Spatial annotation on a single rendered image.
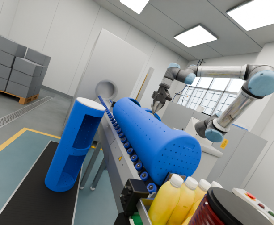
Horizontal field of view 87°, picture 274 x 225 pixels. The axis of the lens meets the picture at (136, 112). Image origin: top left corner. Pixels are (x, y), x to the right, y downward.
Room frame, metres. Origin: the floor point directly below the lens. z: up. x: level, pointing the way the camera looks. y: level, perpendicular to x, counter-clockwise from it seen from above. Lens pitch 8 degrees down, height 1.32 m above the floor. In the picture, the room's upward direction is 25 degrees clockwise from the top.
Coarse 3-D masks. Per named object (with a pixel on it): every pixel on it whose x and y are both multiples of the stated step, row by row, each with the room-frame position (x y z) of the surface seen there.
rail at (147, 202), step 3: (141, 198) 0.47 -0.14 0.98; (144, 198) 0.48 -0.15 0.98; (147, 198) 0.48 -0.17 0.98; (150, 198) 0.49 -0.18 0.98; (153, 198) 0.50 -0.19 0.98; (144, 201) 0.47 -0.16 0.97; (147, 201) 0.48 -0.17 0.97; (150, 201) 0.48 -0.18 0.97; (144, 204) 0.48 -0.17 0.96; (147, 204) 0.48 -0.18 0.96; (150, 204) 0.49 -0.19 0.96
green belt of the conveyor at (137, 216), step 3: (135, 213) 0.49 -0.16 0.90; (138, 213) 0.49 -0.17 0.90; (129, 216) 0.49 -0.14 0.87; (132, 216) 0.47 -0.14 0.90; (135, 216) 0.48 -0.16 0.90; (138, 216) 0.48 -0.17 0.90; (135, 219) 0.46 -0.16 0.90; (138, 219) 0.47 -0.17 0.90; (135, 222) 0.45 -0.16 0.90; (138, 222) 0.46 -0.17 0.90; (141, 222) 0.46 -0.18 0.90
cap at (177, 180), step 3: (174, 174) 0.47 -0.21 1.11; (171, 177) 0.46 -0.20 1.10; (174, 177) 0.45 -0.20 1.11; (177, 177) 0.46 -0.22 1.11; (180, 177) 0.47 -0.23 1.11; (171, 180) 0.45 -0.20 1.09; (174, 180) 0.45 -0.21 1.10; (177, 180) 0.44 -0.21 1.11; (180, 180) 0.45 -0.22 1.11; (174, 183) 0.44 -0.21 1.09; (177, 183) 0.44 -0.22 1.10; (180, 183) 0.44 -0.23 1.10
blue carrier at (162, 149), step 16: (128, 112) 1.03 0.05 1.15; (144, 112) 0.94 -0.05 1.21; (128, 128) 0.91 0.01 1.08; (144, 128) 0.77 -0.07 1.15; (160, 128) 0.71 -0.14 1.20; (144, 144) 0.68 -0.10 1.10; (160, 144) 0.61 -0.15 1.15; (176, 144) 0.62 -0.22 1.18; (192, 144) 0.66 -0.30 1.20; (144, 160) 0.65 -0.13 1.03; (160, 160) 0.60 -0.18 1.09; (176, 160) 0.64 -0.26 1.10; (192, 160) 0.68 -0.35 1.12; (160, 176) 0.62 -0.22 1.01
